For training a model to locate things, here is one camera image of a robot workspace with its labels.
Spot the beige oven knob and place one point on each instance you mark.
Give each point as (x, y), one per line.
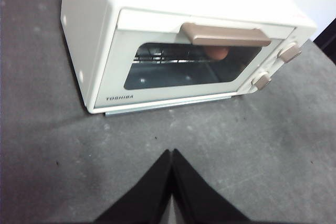
(261, 81)
(288, 53)

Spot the cream Toshiba toaster oven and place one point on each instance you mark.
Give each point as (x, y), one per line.
(86, 37)

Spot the brown egg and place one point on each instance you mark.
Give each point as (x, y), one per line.
(216, 53)

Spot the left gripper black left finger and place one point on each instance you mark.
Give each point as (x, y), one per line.
(147, 197)

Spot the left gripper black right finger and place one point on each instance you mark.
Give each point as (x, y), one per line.
(199, 195)

